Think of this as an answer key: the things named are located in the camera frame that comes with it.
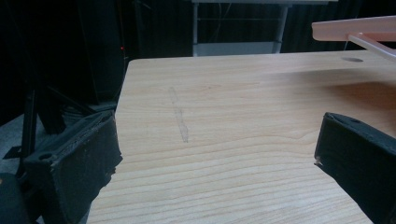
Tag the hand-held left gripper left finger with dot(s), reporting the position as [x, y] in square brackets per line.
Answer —
[77, 168]

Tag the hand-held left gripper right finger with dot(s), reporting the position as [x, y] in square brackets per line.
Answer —
[358, 161]

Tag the pink plastic rack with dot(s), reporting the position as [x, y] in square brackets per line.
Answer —
[355, 29]

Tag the grey metal stand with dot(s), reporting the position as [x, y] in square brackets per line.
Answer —
[236, 46]

